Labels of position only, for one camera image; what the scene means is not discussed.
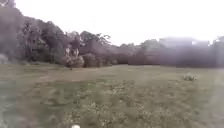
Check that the robot's own part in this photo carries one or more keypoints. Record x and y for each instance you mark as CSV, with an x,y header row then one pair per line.
x,y
75,126

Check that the pale flowering bush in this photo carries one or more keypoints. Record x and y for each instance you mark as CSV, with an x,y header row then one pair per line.
x,y
74,59

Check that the green grass field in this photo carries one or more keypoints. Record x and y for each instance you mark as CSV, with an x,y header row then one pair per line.
x,y
120,96

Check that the wood of dark trees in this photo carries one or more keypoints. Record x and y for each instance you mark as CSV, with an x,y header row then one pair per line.
x,y
43,40

